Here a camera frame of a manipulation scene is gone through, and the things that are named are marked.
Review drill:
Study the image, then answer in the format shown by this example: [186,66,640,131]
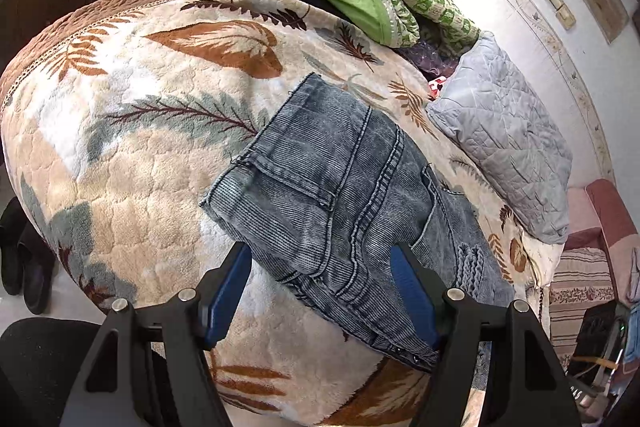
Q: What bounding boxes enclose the purple cloth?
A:
[400,32,462,84]

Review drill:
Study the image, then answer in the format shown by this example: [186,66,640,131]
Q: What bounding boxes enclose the grey quilted pillow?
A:
[425,32,574,246]

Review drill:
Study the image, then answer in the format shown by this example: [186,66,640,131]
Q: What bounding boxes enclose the dark device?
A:
[572,302,632,408]

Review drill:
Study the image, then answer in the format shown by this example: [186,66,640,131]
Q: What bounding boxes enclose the pink sofa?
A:
[565,179,639,303]

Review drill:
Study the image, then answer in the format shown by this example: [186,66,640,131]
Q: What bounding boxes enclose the framed wall panel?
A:
[571,0,630,44]

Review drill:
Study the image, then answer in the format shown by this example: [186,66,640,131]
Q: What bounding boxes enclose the grey denim pants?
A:
[199,73,517,376]

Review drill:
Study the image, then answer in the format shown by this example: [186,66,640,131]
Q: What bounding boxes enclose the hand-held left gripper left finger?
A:
[60,241,253,427]

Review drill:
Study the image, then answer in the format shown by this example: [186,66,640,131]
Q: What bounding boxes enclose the leaf print fleece blanket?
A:
[0,0,566,427]

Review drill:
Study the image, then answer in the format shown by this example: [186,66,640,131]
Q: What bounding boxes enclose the black boot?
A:
[17,232,57,316]
[0,197,32,296]

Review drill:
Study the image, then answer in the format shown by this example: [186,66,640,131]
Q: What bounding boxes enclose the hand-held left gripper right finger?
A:
[390,242,581,427]

